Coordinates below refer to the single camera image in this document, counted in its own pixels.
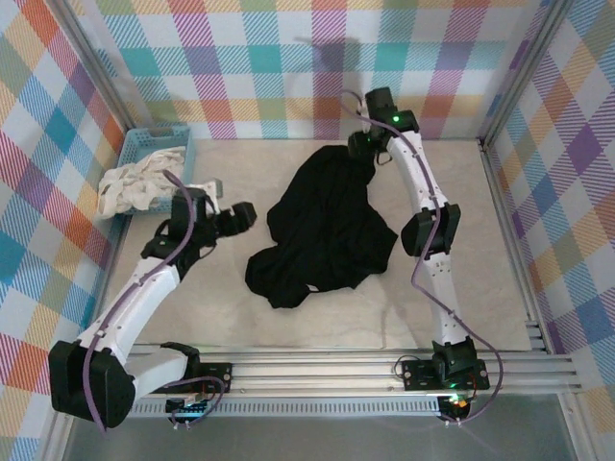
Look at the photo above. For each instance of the black t-shirt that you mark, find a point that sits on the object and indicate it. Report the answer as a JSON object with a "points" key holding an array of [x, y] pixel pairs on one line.
{"points": [[327, 225]]}

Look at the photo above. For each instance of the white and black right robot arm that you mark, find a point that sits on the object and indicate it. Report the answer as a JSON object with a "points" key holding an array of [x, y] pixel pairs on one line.
{"points": [[444, 278]]}

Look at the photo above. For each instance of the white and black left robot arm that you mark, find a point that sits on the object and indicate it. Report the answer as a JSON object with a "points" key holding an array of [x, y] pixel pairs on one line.
{"points": [[137, 309]]}

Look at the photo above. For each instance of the crumpled white cloth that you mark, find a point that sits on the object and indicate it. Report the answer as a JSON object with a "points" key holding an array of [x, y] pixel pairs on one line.
{"points": [[139, 182]]}

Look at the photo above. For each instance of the blue plastic basket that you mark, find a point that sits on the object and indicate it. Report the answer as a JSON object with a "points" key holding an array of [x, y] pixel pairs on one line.
{"points": [[139, 141]]}

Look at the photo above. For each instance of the left controller board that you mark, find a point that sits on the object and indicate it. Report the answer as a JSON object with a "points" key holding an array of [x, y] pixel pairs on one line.
{"points": [[189, 410]]}

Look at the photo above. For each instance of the controller board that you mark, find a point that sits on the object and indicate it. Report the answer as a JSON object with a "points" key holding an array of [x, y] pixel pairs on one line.
{"points": [[189, 410], [456, 405]]}

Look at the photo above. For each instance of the right controller board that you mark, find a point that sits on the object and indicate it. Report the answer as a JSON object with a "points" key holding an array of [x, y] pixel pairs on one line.
{"points": [[456, 405]]}

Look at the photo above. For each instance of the aluminium frame post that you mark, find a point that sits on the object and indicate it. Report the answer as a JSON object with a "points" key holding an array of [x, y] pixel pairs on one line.
{"points": [[100, 72], [526, 72]]}

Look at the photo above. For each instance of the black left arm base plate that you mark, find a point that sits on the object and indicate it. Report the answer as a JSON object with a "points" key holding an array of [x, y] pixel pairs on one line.
{"points": [[218, 374]]}

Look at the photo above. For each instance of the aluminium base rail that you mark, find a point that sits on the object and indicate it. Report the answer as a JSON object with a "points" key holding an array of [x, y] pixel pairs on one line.
{"points": [[312, 372]]}

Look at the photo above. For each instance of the aluminium side rail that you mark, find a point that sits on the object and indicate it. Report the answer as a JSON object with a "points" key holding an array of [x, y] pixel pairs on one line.
{"points": [[512, 240]]}

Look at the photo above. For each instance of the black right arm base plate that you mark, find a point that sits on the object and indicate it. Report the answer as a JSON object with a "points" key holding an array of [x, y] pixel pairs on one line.
{"points": [[418, 374]]}

